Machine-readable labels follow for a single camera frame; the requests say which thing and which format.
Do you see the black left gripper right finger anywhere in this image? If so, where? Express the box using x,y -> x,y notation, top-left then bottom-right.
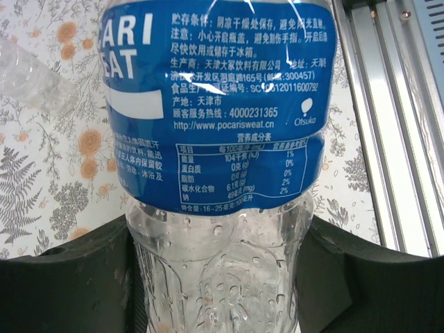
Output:
292,216 -> 444,333

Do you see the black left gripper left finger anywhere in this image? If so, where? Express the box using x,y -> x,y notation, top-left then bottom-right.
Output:
0,213 -> 151,333

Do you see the clear unlabelled plastic bottle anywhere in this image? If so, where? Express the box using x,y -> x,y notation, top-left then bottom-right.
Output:
0,37 -> 76,117

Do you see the blue label plastic bottle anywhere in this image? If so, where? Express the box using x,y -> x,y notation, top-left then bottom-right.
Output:
102,0 -> 336,333

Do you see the floral table cloth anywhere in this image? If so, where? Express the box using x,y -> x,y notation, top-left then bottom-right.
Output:
0,0 -> 393,259

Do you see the aluminium table edge rail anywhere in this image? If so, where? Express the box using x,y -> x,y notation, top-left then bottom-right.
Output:
331,0 -> 444,257

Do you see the grey slotted cable duct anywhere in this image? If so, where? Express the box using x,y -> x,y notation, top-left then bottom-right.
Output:
414,0 -> 444,115

